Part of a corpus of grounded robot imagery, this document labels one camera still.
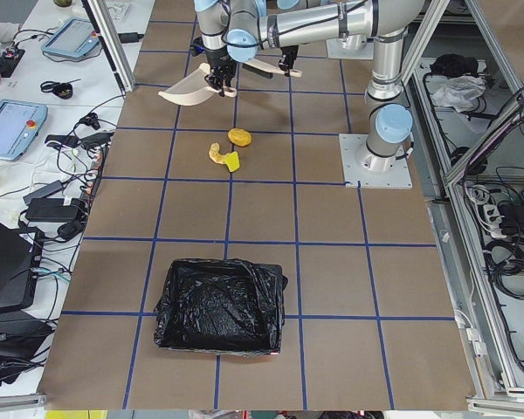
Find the white crumpled cloth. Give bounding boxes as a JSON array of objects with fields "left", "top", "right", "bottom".
[{"left": 431, "top": 75, "right": 486, "bottom": 113}]

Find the black power adapter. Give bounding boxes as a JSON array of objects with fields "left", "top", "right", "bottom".
[{"left": 24, "top": 198, "right": 82, "bottom": 223}]

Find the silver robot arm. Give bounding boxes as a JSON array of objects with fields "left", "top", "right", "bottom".
[
  {"left": 194, "top": 0, "right": 267, "bottom": 96},
  {"left": 222, "top": 1, "right": 424, "bottom": 103}
]

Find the aluminium frame post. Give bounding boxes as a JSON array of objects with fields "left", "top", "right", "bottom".
[{"left": 81, "top": 0, "right": 135, "bottom": 93}]

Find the blue teach pendant near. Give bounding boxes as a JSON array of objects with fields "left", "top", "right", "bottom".
[{"left": 0, "top": 99, "right": 48, "bottom": 161}]

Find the beige brush with black bristles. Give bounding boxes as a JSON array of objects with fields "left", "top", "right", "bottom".
[{"left": 243, "top": 58, "right": 302, "bottom": 78}]

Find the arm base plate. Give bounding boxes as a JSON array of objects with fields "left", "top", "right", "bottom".
[
  {"left": 327, "top": 35, "right": 374, "bottom": 60},
  {"left": 339, "top": 134, "right": 413, "bottom": 189}
]

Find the power strip with cables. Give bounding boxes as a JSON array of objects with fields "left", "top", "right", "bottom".
[{"left": 80, "top": 143, "right": 110, "bottom": 209}]

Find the blue teach pendant far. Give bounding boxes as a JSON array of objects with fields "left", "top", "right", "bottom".
[{"left": 41, "top": 17, "right": 100, "bottom": 61}]

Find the beige plastic dustpan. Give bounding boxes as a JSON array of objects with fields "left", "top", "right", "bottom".
[{"left": 158, "top": 63, "right": 238, "bottom": 106}]

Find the yellow bread roll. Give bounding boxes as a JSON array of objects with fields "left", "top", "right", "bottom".
[{"left": 227, "top": 127, "right": 252, "bottom": 148}]

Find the blue teach pendant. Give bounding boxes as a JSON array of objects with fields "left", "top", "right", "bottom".
[
  {"left": 0, "top": 99, "right": 48, "bottom": 161},
  {"left": 41, "top": 17, "right": 100, "bottom": 61}
]

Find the toy croissant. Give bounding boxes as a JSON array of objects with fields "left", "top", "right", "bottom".
[{"left": 209, "top": 142, "right": 228, "bottom": 165}]

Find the black laptop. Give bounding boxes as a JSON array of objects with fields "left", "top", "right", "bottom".
[{"left": 0, "top": 223, "right": 41, "bottom": 313}]

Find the yellow cheese wedge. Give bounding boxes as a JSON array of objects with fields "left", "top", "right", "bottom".
[{"left": 224, "top": 151, "right": 240, "bottom": 173}]

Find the black lined trash bin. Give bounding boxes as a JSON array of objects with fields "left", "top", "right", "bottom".
[{"left": 154, "top": 258, "right": 288, "bottom": 357}]

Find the black coiled cable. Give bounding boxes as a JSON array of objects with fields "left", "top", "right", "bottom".
[{"left": 484, "top": 244, "right": 524, "bottom": 302}]

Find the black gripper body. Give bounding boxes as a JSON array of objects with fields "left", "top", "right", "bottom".
[
  {"left": 278, "top": 45, "right": 299, "bottom": 75},
  {"left": 204, "top": 47, "right": 237, "bottom": 94}
]

